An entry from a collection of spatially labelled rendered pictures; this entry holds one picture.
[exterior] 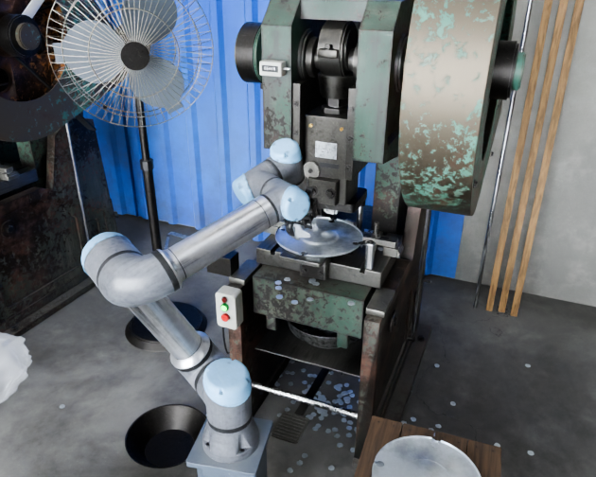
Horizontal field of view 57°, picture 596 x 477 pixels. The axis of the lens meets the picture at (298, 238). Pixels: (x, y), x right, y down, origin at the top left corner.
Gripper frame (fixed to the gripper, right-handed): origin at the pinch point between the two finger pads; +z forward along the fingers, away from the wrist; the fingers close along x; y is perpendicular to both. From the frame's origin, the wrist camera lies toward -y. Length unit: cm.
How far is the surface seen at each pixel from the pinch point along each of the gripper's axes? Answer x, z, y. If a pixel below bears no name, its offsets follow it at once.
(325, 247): 6.7, 12.4, 6.1
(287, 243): 5.2, 11.6, -6.4
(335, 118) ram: 32.7, -18.1, 5.0
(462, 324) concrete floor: 54, 121, 52
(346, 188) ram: 23.5, 2.1, 9.5
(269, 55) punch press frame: 37, -36, -15
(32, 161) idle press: 49, 37, -155
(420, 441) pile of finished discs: -38, 38, 44
